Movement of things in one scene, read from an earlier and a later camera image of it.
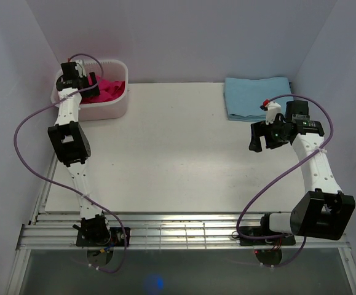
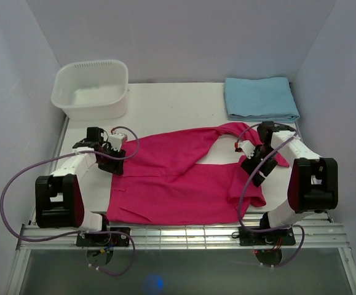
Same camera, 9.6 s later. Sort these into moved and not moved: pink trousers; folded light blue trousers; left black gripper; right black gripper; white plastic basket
Moved: pink trousers; right black gripper; left black gripper
Not moved: white plastic basket; folded light blue trousers
